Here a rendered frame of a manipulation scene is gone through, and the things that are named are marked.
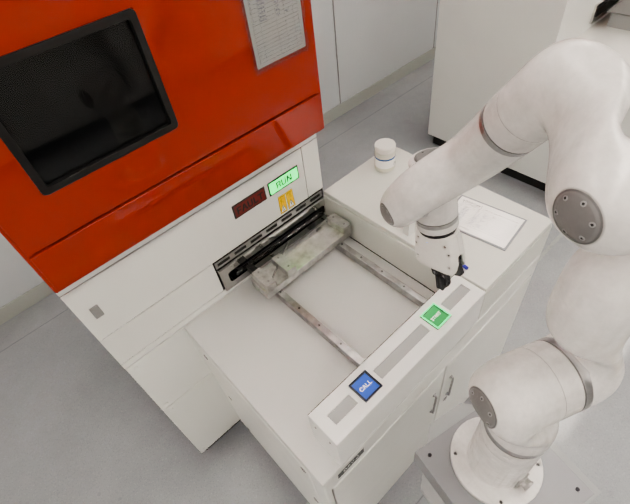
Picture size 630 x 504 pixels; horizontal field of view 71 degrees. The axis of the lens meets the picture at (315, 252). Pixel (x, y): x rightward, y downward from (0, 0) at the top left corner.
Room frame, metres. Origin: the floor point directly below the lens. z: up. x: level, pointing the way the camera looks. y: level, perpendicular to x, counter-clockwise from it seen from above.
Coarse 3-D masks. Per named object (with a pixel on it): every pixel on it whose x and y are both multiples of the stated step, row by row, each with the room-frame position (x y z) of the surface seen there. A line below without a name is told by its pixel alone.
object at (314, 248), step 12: (324, 228) 1.06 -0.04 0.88; (312, 240) 1.01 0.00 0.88; (324, 240) 1.01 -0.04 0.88; (336, 240) 1.00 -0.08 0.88; (300, 252) 0.97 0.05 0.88; (312, 252) 0.96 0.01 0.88; (324, 252) 0.96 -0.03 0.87; (300, 264) 0.92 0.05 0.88; (312, 264) 0.93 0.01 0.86; (276, 276) 0.89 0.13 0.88; (276, 288) 0.84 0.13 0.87
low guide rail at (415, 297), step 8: (336, 248) 1.01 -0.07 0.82; (344, 248) 0.98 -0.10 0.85; (352, 248) 0.98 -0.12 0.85; (352, 256) 0.95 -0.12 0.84; (360, 256) 0.94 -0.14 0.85; (360, 264) 0.92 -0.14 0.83; (368, 264) 0.90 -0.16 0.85; (376, 272) 0.87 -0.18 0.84; (384, 272) 0.86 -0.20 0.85; (384, 280) 0.84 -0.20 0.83; (392, 280) 0.82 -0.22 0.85; (400, 288) 0.79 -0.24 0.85; (408, 288) 0.78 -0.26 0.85; (408, 296) 0.76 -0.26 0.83; (416, 296) 0.75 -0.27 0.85; (416, 304) 0.74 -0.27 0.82
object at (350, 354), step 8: (280, 296) 0.83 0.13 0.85; (288, 296) 0.82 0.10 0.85; (288, 304) 0.80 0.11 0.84; (296, 304) 0.79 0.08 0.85; (296, 312) 0.77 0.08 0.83; (304, 312) 0.76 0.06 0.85; (304, 320) 0.74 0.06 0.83; (312, 320) 0.72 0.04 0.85; (320, 328) 0.69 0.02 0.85; (328, 336) 0.66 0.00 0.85; (336, 336) 0.66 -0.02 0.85; (336, 344) 0.63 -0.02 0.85; (344, 344) 0.63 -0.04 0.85; (344, 352) 0.61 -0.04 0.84; (352, 352) 0.60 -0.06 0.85; (352, 360) 0.58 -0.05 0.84; (360, 360) 0.57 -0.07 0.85
